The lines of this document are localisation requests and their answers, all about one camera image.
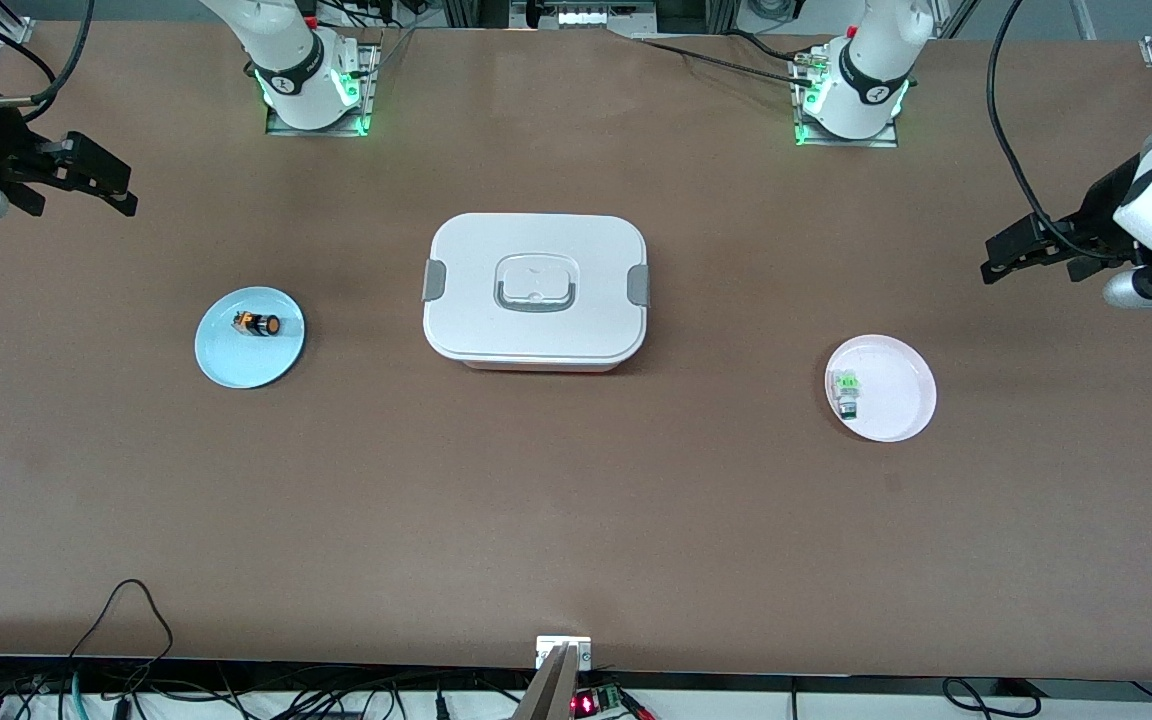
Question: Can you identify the white lidded lunch box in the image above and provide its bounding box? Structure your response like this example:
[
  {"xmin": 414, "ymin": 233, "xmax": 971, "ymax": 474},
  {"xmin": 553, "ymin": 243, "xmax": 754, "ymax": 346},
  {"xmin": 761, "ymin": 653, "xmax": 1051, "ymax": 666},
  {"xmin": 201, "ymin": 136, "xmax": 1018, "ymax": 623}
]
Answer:
[{"xmin": 422, "ymin": 212, "xmax": 653, "ymax": 374}]

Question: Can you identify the black coiled cable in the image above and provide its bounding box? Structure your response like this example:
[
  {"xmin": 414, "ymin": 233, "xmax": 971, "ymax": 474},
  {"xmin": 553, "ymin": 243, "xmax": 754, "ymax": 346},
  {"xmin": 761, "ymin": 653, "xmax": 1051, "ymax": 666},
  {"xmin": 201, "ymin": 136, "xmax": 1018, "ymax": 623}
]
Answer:
[{"xmin": 941, "ymin": 678, "xmax": 1047, "ymax": 719}]

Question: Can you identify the thin black looped cable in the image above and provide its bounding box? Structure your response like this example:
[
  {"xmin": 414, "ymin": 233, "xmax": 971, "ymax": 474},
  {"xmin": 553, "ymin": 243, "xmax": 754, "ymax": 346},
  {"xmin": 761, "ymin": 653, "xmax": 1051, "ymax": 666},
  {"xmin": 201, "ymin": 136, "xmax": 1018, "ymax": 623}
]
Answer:
[{"xmin": 66, "ymin": 578, "xmax": 175, "ymax": 691}]

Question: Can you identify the pink round plate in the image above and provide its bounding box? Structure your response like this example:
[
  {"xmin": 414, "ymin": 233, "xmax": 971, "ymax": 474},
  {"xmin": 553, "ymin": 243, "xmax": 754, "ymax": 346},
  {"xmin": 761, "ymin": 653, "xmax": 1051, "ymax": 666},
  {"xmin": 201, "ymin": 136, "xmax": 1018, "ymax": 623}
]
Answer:
[{"xmin": 824, "ymin": 334, "xmax": 938, "ymax": 443}]

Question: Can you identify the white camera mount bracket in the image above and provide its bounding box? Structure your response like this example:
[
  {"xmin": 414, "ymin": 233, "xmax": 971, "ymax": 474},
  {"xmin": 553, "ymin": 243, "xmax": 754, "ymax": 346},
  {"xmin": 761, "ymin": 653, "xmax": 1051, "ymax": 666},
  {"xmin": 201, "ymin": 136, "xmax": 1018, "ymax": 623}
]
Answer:
[{"xmin": 536, "ymin": 636, "xmax": 593, "ymax": 671}]

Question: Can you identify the black cable across table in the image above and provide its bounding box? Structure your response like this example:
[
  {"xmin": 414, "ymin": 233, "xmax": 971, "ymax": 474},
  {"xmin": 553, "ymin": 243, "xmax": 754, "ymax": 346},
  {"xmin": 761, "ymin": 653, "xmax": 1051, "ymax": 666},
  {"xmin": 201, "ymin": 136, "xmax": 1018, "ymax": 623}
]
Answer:
[{"xmin": 636, "ymin": 30, "xmax": 819, "ymax": 87}]

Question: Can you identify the red-lit electronics board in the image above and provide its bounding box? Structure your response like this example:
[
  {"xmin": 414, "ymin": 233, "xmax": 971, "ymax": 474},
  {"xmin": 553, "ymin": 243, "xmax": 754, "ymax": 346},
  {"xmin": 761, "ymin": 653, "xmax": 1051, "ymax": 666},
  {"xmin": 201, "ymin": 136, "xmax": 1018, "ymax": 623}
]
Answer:
[{"xmin": 570, "ymin": 684, "xmax": 629, "ymax": 717}]

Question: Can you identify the white power strip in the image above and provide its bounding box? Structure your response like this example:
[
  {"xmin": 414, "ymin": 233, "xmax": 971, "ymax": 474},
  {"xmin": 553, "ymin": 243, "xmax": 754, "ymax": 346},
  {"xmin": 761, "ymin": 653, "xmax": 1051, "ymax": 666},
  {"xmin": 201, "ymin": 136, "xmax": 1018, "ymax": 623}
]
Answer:
[{"xmin": 556, "ymin": 5, "xmax": 659, "ymax": 28}]

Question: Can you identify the light blue round plate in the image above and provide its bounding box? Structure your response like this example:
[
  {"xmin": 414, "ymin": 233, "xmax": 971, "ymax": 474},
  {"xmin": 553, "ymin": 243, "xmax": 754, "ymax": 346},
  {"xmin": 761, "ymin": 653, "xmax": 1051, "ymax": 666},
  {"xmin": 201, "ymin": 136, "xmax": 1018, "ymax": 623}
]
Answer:
[{"xmin": 194, "ymin": 286, "xmax": 307, "ymax": 390}]

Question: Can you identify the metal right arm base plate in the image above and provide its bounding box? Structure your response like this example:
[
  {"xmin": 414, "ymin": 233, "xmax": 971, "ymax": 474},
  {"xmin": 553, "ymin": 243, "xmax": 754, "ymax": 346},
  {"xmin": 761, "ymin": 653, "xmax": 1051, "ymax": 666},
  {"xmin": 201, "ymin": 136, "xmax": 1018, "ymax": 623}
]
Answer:
[{"xmin": 265, "ymin": 30, "xmax": 383, "ymax": 138}]

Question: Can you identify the aluminium camera mount bar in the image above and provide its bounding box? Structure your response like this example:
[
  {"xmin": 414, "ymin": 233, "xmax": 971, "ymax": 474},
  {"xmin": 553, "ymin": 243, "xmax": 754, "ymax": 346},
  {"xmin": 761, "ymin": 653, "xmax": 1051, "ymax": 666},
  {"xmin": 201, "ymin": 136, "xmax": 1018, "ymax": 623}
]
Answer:
[{"xmin": 514, "ymin": 645, "xmax": 582, "ymax": 720}]

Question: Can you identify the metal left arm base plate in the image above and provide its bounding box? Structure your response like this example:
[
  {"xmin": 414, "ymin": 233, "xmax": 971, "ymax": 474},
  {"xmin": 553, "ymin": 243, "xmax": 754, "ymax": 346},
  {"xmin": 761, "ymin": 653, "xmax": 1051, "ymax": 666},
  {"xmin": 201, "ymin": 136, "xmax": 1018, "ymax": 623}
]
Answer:
[{"xmin": 791, "ymin": 45, "xmax": 900, "ymax": 149}]

